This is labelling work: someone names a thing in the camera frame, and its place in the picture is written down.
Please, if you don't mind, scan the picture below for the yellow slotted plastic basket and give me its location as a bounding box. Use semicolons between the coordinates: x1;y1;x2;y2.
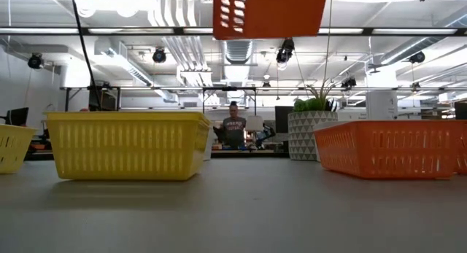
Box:
45;111;212;182
0;123;38;175

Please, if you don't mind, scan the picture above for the orange slotted plastic basket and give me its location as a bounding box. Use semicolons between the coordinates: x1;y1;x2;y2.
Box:
454;122;467;175
212;0;329;41
313;120;467;181

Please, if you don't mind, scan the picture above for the black shelf unit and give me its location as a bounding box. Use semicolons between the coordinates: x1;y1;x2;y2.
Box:
87;85;122;112

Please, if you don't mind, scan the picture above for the person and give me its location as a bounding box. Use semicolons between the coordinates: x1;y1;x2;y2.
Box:
218;100;248;149

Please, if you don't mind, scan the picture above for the white lamp shade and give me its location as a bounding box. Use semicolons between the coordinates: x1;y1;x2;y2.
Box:
244;114;265;133

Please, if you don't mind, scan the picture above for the dark background workbench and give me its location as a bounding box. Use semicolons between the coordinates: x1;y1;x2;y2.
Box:
210;148;290;159

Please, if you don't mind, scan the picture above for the black monitor screen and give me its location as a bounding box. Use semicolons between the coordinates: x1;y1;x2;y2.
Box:
274;106;294;134

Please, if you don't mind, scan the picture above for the triangle patterned planter pot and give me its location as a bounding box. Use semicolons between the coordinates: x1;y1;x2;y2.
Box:
287;111;339;162

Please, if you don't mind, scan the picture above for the green potted plant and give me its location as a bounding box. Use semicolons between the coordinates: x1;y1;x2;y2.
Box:
292;80;339;114

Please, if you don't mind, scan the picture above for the white box cabinet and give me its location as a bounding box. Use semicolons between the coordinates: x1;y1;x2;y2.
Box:
365;90;399;122

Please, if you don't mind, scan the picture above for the black desk monitor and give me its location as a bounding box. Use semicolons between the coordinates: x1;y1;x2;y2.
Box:
0;106;30;128

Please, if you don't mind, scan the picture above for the black metal frame rig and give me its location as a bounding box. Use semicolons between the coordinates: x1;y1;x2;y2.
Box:
201;86;258;117

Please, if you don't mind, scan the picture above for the silver round air duct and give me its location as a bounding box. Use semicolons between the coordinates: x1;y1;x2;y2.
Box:
223;39;255;65

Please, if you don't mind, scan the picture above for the thin hanging cable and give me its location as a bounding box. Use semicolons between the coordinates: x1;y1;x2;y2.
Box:
323;0;334;87

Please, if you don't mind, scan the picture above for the black overhead frame bar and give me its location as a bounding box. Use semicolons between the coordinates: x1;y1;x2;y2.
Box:
0;26;467;37

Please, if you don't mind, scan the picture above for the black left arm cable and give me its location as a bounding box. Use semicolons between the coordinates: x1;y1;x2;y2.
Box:
69;0;103;111

